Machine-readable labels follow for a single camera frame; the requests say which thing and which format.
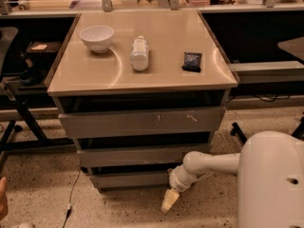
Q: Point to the white ceramic bowl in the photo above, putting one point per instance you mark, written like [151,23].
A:
[98,39]

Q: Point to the clear plastic water bottle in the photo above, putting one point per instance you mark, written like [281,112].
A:
[139,56]

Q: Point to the grey top drawer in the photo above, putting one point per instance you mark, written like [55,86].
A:
[142,122]

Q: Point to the grey drawer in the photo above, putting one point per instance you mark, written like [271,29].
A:
[142,122]
[138,155]
[132,179]

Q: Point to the person's hand at edge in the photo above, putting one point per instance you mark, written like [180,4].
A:
[3,198]

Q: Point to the black wheeled stand base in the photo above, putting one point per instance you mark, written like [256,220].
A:
[298,133]

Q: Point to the grey middle drawer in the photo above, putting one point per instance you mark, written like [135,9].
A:
[138,155]

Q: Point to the dark shelf with notepad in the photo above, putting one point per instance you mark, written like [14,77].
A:
[47,47]

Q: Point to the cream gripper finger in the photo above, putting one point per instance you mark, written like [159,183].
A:
[170,197]

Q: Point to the grey drawer cabinet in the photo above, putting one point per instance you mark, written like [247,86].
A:
[137,90]

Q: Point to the grey bottom drawer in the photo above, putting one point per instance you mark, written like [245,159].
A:
[132,179]

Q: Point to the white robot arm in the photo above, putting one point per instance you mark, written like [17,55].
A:
[270,179]

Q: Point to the dark blue snack packet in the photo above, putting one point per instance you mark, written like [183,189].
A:
[192,61]

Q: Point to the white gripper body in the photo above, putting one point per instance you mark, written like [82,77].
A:
[176,183]

